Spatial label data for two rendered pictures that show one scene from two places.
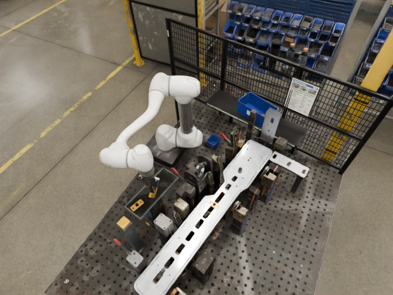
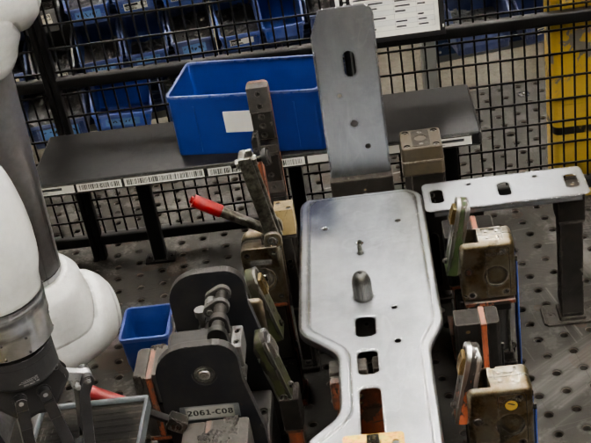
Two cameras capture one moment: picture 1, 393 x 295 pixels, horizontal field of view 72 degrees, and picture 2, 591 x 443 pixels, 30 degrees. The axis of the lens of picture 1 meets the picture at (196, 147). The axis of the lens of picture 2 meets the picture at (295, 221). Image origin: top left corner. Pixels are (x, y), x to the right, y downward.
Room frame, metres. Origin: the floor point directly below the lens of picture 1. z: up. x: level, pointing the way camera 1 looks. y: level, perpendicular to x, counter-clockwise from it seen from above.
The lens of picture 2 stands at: (-0.04, 0.53, 2.04)
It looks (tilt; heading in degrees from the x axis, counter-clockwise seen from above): 31 degrees down; 327
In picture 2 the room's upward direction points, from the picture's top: 10 degrees counter-clockwise
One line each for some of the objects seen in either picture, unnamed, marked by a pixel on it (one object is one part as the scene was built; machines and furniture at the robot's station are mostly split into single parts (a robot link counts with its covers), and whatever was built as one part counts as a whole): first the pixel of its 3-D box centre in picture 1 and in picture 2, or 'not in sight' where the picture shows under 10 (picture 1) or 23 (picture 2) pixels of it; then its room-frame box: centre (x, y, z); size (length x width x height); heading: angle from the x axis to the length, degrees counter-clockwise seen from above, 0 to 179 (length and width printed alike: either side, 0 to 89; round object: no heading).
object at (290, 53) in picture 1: (289, 56); not in sight; (1.78, -0.72, 1.53); 0.06 x 0.06 x 0.20
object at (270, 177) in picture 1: (265, 188); (491, 320); (1.04, -0.52, 0.87); 0.12 x 0.09 x 0.35; 51
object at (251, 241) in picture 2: (229, 159); (275, 321); (1.32, -0.27, 0.88); 0.07 x 0.06 x 0.35; 51
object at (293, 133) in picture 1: (254, 116); (253, 141); (1.68, -0.51, 1.02); 0.90 x 0.22 x 0.03; 51
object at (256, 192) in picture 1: (252, 199); (481, 387); (0.96, -0.41, 0.84); 0.11 x 0.08 x 0.29; 51
